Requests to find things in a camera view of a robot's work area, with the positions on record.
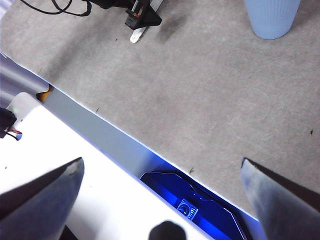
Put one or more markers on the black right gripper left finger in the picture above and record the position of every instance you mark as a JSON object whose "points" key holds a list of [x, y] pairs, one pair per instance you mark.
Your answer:
{"points": [[37, 207]]}

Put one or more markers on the black rounded knob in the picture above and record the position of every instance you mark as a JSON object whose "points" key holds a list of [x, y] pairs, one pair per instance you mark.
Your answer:
{"points": [[166, 232]]}

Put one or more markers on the blue ribbed plastic cup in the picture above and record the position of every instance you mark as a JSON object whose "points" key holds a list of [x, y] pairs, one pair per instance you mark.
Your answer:
{"points": [[272, 17]]}

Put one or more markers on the dark mobile base chassis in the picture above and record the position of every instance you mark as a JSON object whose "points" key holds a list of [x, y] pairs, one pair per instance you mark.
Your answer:
{"points": [[212, 217]]}

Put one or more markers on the yellow black object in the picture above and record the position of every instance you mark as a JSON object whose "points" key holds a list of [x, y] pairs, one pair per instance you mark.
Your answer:
{"points": [[46, 96]]}

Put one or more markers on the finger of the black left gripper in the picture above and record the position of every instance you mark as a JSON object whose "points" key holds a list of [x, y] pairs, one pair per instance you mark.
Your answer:
{"points": [[132, 20], [151, 18]]}

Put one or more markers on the white robot platform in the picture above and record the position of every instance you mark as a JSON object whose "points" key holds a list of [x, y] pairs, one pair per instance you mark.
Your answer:
{"points": [[62, 140]]}

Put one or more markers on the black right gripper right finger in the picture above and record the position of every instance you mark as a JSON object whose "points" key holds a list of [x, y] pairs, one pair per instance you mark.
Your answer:
{"points": [[282, 205]]}

